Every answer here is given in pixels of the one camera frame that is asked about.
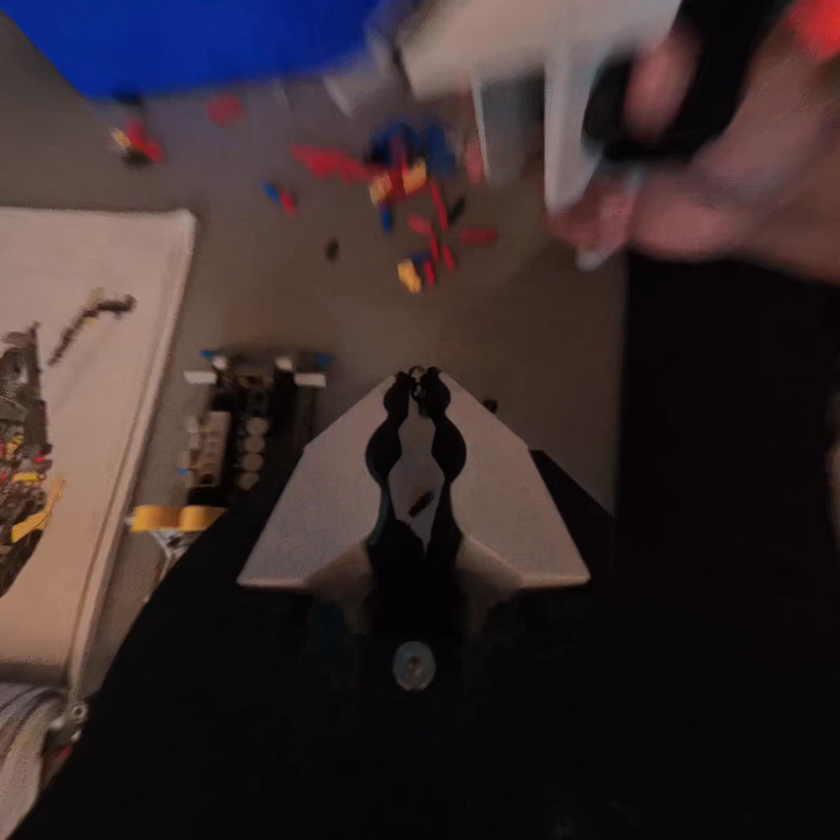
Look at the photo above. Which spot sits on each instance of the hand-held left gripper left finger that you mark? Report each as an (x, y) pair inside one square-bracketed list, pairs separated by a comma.
[(308, 525)]

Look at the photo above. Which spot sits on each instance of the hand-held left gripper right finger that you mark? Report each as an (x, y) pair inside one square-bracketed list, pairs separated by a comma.
[(525, 525)]

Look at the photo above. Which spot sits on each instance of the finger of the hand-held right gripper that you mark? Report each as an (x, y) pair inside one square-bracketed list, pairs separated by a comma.
[(485, 52)]

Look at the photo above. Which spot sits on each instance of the black lego pin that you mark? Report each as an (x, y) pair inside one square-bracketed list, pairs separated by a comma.
[(420, 504)]

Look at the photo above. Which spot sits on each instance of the lego car chassis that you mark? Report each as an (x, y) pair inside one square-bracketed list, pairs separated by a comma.
[(249, 426)]

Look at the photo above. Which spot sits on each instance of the pile of red blue lego pins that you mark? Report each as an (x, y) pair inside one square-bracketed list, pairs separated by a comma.
[(407, 184)]

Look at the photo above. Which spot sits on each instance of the lego instruction booklet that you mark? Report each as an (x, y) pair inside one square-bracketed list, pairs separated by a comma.
[(85, 426)]

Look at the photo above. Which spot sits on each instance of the blue plastic bin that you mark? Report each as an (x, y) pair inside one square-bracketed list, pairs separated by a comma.
[(197, 39)]

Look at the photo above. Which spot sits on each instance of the person's right hand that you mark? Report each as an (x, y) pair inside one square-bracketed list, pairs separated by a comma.
[(774, 184)]

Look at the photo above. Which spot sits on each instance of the orange traffic cone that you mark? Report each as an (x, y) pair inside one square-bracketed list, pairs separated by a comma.
[(820, 26)]

